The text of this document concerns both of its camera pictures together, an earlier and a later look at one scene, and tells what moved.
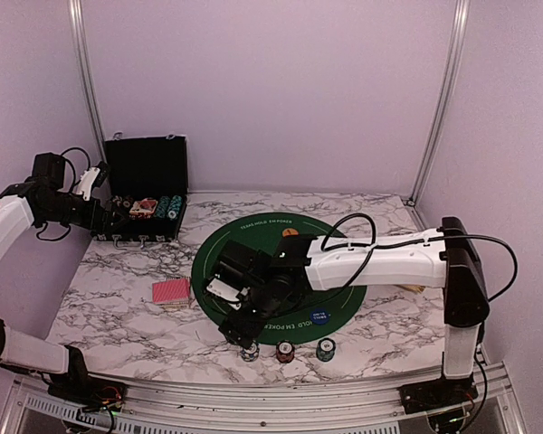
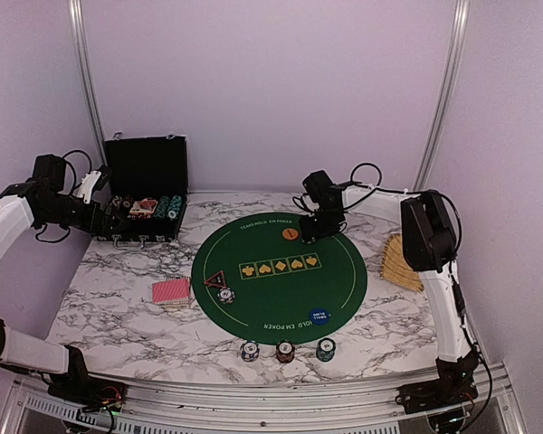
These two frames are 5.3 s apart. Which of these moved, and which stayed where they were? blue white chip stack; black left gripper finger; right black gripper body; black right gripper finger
Moved: right black gripper body
Stayed: blue white chip stack; black left gripper finger; black right gripper finger
